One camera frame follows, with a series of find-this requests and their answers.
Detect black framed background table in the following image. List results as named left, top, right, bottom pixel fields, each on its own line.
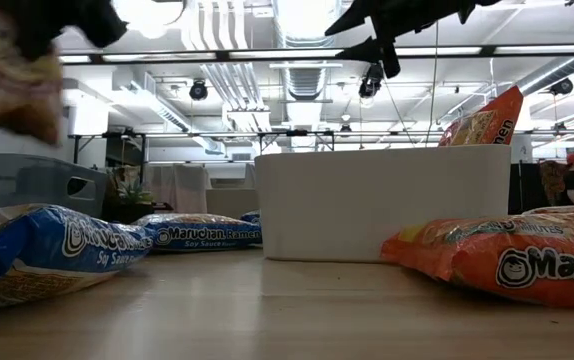
left=69, top=128, right=336, bottom=166

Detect potted succulent plant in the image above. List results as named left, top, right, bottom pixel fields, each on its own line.
left=101, top=167, right=173, bottom=225

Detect white plastic bin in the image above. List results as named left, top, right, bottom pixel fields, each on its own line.
left=254, top=143, right=513, bottom=264

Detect patterned orange tapestry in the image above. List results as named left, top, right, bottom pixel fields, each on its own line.
left=539, top=159, right=568, bottom=206

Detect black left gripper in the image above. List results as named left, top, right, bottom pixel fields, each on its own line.
left=0, top=0, right=86, bottom=62

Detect translucent grey plastic bin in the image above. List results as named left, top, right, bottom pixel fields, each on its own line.
left=205, top=188, right=261, bottom=220

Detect black ceiling spot lamp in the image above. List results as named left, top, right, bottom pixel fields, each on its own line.
left=189, top=79, right=209, bottom=102
left=358, top=62, right=386, bottom=100
left=549, top=77, right=574, bottom=97

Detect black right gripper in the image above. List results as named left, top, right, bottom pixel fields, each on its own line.
left=324, top=0, right=476, bottom=79

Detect black aluminium rig frame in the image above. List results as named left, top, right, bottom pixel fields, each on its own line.
left=59, top=44, right=574, bottom=64

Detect red Maruchan ramen pack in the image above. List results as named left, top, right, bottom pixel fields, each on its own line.
left=521, top=203, right=574, bottom=219
left=0, top=0, right=66, bottom=147

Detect silver ribbed ceiling duct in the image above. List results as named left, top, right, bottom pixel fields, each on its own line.
left=271, top=0, right=343, bottom=101

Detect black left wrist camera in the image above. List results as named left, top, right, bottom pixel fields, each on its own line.
left=79, top=0, right=129, bottom=50

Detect orange Maruchan ramen pack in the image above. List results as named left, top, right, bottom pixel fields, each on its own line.
left=380, top=212, right=574, bottom=310
left=438, top=84, right=525, bottom=147

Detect white draped cloth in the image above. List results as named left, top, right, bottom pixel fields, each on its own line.
left=144, top=163, right=213, bottom=215

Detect grey round ceiling duct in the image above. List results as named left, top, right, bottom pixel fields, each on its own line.
left=514, top=53, right=574, bottom=97

